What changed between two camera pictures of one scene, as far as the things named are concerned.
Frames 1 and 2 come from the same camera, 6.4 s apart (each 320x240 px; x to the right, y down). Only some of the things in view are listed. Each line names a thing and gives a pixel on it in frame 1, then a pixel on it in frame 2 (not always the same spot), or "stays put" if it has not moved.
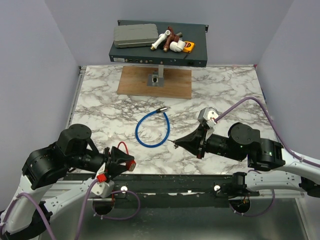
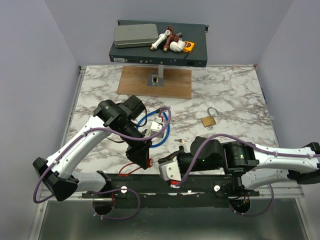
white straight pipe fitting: x=162 y=37 stays put
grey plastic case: x=135 y=35 stays put
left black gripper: x=116 y=157 -> x=139 y=153
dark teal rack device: x=143 y=55 stays put
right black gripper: x=193 y=142 -> x=167 y=158
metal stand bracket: x=157 y=78 stays put
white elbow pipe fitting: x=177 y=47 stays put
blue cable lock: x=160 y=110 stays put
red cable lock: x=131 y=164 -> x=150 y=163
